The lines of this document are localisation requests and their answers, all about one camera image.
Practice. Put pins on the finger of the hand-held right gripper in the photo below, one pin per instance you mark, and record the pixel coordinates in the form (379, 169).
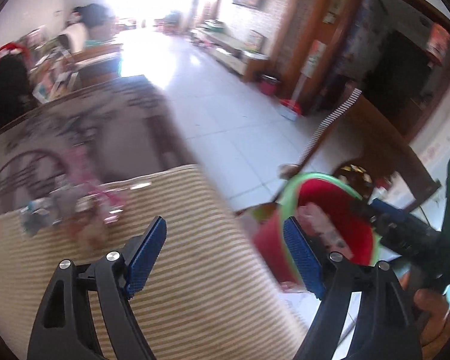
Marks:
(388, 212)

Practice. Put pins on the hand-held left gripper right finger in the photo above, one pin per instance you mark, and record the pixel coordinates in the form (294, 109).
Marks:
(303, 258)

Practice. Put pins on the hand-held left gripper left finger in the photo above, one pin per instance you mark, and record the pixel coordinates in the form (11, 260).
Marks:
(146, 258)

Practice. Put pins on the pink snack wrapper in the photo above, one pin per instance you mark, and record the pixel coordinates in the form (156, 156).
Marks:
(322, 228)

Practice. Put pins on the red bucket with green rim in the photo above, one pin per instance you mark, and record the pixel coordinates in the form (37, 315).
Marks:
(356, 232)

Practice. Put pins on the pile of pink snack wrappers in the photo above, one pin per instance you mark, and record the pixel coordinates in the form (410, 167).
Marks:
(82, 198)

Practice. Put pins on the person's right hand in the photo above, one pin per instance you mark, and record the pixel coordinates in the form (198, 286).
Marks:
(437, 322)

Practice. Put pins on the beige striped cushion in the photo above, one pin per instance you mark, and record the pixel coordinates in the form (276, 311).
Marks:
(195, 232)

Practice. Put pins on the white refrigerator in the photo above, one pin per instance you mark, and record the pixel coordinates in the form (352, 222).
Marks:
(435, 146)

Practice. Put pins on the dark wooden chair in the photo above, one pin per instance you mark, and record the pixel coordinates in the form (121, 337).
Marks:
(382, 131)

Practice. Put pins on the dustpan with broom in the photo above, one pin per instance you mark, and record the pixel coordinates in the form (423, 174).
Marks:
(290, 108)

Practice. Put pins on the brown patterned sofa blanket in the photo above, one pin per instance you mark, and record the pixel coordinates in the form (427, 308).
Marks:
(97, 120)

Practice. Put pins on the small red waste bin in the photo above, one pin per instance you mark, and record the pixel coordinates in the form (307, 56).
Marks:
(269, 85)

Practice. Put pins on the red paper lantern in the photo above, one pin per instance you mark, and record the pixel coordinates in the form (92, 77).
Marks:
(438, 41)

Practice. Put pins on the wooden sofa bench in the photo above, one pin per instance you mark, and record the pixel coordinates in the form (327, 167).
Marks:
(93, 60)

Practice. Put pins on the framed picture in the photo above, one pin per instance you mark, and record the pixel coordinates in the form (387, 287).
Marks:
(257, 40)

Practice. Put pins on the low white tv cabinet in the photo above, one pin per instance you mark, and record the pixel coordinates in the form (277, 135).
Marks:
(232, 52)

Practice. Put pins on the black bag with red top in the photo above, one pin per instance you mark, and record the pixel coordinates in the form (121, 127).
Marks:
(5, 78)

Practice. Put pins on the black clothing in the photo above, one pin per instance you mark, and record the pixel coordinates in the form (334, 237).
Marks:
(93, 17)

